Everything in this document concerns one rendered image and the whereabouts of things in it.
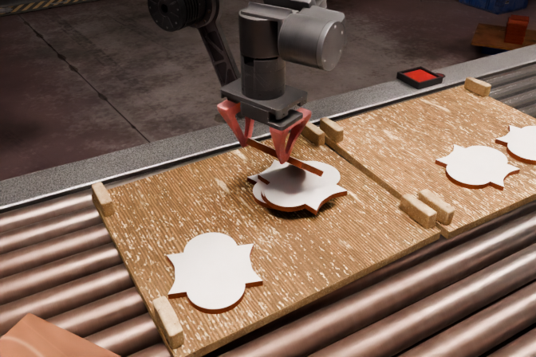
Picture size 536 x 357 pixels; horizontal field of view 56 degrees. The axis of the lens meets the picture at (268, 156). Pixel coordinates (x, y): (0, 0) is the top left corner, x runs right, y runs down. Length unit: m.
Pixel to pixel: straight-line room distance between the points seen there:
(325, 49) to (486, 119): 0.59
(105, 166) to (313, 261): 0.44
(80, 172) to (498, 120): 0.80
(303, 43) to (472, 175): 0.43
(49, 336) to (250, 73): 0.36
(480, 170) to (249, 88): 0.44
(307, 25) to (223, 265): 0.32
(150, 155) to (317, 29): 0.49
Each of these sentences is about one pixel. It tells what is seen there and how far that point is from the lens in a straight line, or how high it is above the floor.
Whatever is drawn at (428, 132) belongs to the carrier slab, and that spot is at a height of 0.94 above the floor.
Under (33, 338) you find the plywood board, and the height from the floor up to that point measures 1.04.
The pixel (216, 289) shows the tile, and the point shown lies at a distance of 0.64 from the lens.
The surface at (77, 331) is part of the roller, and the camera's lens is 0.69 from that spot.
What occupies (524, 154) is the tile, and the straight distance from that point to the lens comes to 0.99.
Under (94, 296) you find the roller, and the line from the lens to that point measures 0.72.
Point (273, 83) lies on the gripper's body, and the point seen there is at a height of 1.16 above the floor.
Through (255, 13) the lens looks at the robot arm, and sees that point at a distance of 0.62.
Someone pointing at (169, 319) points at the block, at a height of 0.96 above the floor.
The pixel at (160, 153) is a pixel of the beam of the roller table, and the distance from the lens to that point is 0.96.
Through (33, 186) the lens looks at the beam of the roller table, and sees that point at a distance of 0.94.
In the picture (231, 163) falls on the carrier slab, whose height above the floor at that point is 0.94.
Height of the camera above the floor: 1.42
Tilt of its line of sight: 33 degrees down
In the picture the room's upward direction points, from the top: straight up
